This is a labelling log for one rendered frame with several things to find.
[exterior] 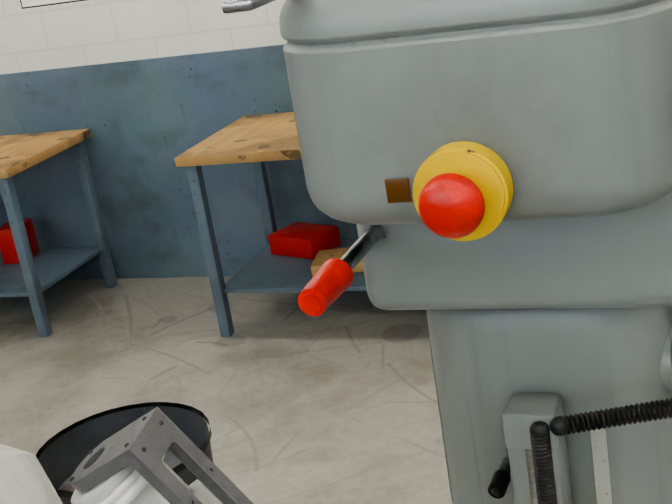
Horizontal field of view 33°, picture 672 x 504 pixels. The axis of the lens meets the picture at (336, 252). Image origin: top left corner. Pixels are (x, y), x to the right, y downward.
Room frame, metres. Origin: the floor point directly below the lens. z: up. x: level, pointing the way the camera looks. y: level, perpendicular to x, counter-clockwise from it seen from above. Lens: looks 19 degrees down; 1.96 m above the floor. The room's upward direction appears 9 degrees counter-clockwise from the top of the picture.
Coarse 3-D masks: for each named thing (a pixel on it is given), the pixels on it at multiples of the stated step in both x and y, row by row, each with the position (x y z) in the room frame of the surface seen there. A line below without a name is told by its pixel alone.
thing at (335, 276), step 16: (368, 240) 0.78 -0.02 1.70; (352, 256) 0.74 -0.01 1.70; (320, 272) 0.70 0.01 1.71; (336, 272) 0.71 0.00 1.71; (352, 272) 0.72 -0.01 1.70; (304, 288) 0.69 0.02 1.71; (320, 288) 0.68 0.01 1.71; (336, 288) 0.69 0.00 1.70; (304, 304) 0.68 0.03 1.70; (320, 304) 0.68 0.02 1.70
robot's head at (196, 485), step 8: (144, 480) 0.54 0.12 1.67; (136, 488) 0.53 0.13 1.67; (144, 488) 0.54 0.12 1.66; (152, 488) 0.54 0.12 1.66; (192, 488) 0.57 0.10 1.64; (200, 488) 0.57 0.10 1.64; (128, 496) 0.53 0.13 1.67; (136, 496) 0.54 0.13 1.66; (144, 496) 0.54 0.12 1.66; (152, 496) 0.54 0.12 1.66; (160, 496) 0.54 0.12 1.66; (200, 496) 0.56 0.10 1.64; (208, 496) 0.57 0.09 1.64
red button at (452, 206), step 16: (448, 176) 0.64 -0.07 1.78; (464, 176) 0.64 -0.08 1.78; (432, 192) 0.64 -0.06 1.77; (448, 192) 0.63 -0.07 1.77; (464, 192) 0.63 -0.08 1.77; (480, 192) 0.64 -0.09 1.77; (432, 208) 0.64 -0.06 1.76; (448, 208) 0.63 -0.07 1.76; (464, 208) 0.63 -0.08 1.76; (480, 208) 0.63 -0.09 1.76; (432, 224) 0.64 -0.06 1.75; (448, 224) 0.63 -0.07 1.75; (464, 224) 0.63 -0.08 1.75
